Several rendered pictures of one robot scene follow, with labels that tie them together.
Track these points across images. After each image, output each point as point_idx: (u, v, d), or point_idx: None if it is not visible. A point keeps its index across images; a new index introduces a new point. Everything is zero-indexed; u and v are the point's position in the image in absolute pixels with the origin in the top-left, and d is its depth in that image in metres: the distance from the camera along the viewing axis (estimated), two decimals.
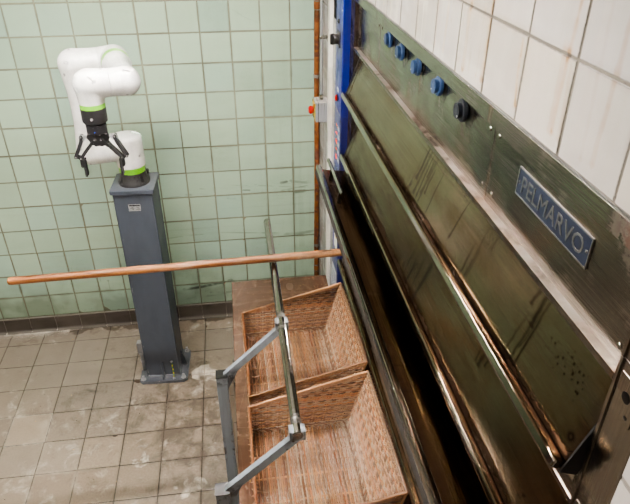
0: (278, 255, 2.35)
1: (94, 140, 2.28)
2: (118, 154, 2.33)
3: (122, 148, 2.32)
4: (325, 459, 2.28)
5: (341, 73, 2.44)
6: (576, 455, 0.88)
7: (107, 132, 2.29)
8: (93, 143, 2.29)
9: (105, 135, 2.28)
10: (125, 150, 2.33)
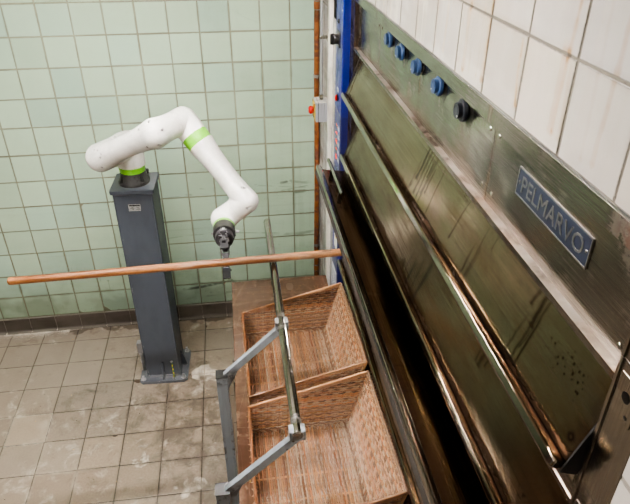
0: (278, 255, 2.35)
1: None
2: (220, 237, 2.36)
3: None
4: (325, 459, 2.28)
5: (341, 73, 2.44)
6: (576, 455, 0.88)
7: None
8: (220, 249, 2.45)
9: (221, 235, 2.45)
10: None
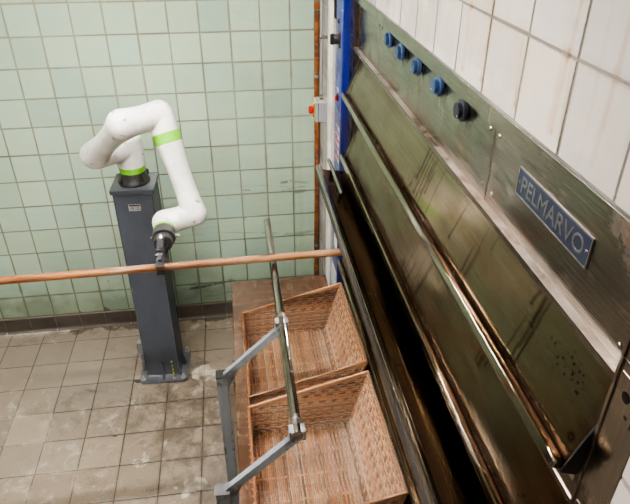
0: (214, 260, 2.31)
1: None
2: (157, 253, 2.33)
3: (156, 244, 2.34)
4: (325, 459, 2.28)
5: (341, 73, 2.44)
6: (576, 455, 0.88)
7: None
8: None
9: None
10: (159, 246, 2.33)
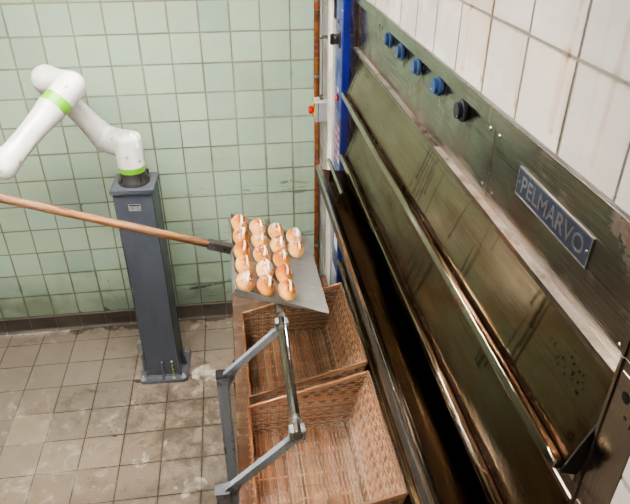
0: (4, 196, 2.05)
1: None
2: None
3: None
4: (325, 459, 2.28)
5: (341, 73, 2.44)
6: (576, 455, 0.88)
7: None
8: None
9: None
10: None
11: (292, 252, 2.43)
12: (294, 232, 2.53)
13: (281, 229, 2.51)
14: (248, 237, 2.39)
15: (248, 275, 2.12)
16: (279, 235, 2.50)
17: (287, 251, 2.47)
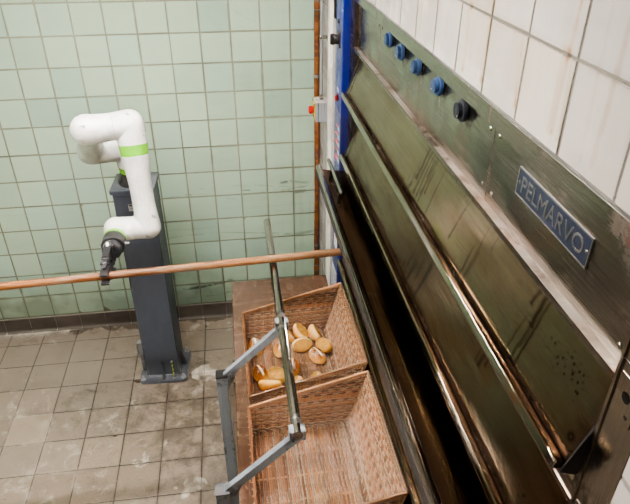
0: (159, 268, 2.29)
1: None
2: (103, 261, 2.32)
3: (102, 252, 2.32)
4: (325, 459, 2.28)
5: (341, 73, 2.44)
6: (576, 455, 0.88)
7: None
8: None
9: None
10: (104, 254, 2.31)
11: (273, 352, 2.75)
12: (254, 344, 2.76)
13: None
14: (322, 352, 2.77)
15: None
16: (289, 341, 2.82)
17: None
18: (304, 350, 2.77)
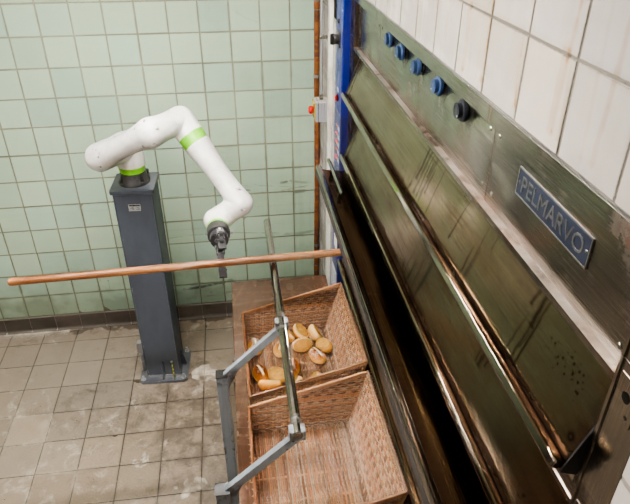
0: (279, 255, 2.35)
1: (215, 246, 2.43)
2: (217, 238, 2.34)
3: (217, 230, 2.35)
4: (325, 459, 2.28)
5: (341, 73, 2.44)
6: (576, 455, 0.88)
7: (218, 232, 2.43)
8: (216, 249, 2.42)
9: (216, 235, 2.42)
10: (219, 230, 2.34)
11: (273, 352, 2.75)
12: (254, 344, 2.76)
13: None
14: (322, 352, 2.77)
15: None
16: (289, 341, 2.82)
17: None
18: (304, 350, 2.77)
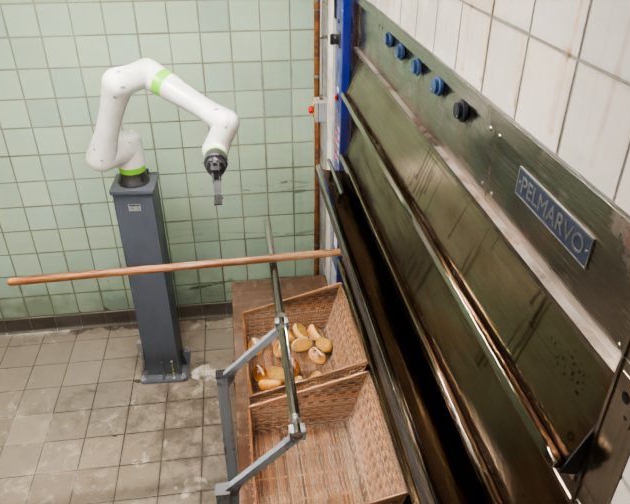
0: (279, 255, 2.35)
1: (211, 174, 2.35)
2: (211, 161, 2.26)
3: None
4: (325, 459, 2.28)
5: (341, 73, 2.44)
6: (576, 455, 0.88)
7: None
8: (212, 177, 2.34)
9: None
10: (213, 153, 2.25)
11: (273, 352, 2.75)
12: (254, 344, 2.76)
13: None
14: (322, 352, 2.77)
15: None
16: (289, 341, 2.82)
17: None
18: (304, 350, 2.77)
